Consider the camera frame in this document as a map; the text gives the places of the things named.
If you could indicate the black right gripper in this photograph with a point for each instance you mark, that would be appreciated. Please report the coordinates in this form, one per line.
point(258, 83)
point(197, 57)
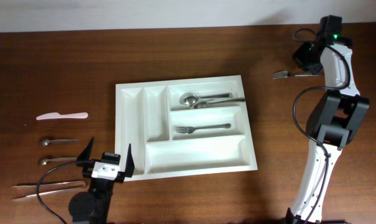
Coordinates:
point(299, 55)

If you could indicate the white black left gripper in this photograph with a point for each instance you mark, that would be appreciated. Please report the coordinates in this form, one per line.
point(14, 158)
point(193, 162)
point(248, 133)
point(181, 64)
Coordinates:
point(130, 167)

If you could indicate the silver fork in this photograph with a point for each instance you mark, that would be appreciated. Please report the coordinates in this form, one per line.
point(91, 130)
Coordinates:
point(191, 129)
point(287, 74)

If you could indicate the large silver spoon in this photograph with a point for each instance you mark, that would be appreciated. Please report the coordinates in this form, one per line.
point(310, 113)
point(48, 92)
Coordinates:
point(190, 99)
point(204, 104)

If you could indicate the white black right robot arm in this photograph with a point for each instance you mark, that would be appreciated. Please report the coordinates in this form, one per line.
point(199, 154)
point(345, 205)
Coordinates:
point(335, 120)

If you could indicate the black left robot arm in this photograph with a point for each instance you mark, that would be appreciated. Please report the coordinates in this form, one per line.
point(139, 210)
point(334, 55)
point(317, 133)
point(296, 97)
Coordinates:
point(92, 206)

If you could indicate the lower small silver teaspoon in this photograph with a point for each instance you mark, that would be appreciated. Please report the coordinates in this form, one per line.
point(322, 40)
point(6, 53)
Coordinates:
point(45, 160)

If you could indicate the small silver teaspoon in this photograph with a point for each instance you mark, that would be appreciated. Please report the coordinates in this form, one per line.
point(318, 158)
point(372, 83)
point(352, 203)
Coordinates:
point(45, 160)
point(46, 141)

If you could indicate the upper small silver teaspoon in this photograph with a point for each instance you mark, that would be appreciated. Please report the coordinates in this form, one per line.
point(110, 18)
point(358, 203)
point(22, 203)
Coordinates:
point(46, 141)

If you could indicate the pink plastic knife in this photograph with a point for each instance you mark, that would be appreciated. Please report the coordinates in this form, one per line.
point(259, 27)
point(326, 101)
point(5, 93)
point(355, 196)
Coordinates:
point(56, 115)

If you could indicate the white plastic cutlery tray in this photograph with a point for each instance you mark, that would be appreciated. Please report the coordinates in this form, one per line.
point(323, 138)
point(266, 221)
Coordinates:
point(147, 114)

